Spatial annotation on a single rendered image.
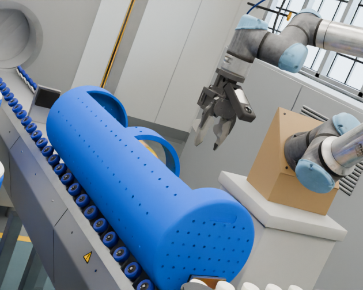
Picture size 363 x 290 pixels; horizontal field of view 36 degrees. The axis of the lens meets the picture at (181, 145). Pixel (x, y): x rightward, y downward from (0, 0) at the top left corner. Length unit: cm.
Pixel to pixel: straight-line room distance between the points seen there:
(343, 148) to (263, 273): 50
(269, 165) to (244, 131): 213
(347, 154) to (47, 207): 95
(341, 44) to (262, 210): 54
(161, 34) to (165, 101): 83
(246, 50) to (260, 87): 249
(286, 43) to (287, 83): 228
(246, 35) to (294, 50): 13
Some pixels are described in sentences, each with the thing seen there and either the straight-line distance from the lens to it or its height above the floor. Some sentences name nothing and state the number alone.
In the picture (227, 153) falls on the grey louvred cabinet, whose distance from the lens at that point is 406.
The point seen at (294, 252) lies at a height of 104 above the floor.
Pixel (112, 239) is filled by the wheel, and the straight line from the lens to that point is 155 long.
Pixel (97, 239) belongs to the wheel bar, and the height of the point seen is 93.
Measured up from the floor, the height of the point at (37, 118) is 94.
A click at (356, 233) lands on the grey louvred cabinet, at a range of 305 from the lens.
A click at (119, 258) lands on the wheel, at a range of 149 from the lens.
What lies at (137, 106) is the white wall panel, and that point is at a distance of 683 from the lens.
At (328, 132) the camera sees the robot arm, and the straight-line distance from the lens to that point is 167.
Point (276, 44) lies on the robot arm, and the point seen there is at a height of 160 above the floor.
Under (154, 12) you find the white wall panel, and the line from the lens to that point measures 662.
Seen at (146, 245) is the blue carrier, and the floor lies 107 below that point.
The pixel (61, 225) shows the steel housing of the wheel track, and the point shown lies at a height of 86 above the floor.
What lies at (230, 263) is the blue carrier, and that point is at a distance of 144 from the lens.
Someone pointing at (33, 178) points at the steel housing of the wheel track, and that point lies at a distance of 206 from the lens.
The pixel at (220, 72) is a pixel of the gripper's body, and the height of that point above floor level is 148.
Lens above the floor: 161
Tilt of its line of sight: 13 degrees down
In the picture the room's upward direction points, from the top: 22 degrees clockwise
